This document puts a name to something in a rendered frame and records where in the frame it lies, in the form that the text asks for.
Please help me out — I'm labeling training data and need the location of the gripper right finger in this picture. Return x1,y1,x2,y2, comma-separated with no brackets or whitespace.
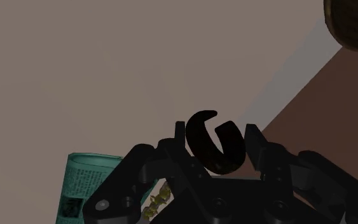
244,123,358,224

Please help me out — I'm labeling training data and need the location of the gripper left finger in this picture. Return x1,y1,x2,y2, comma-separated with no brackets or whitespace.
82,121,212,224

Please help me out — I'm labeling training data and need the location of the small yellow-green lumpy object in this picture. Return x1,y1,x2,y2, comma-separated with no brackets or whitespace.
141,181,172,221

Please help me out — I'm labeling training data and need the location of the teal printed box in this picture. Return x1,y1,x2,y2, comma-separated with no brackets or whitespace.
55,152,160,224

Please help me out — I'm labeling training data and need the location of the dark brown woven basket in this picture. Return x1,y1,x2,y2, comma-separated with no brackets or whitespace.
323,0,358,53

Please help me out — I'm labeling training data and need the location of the black open ring cuff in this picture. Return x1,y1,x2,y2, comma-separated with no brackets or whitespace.
185,109,247,175

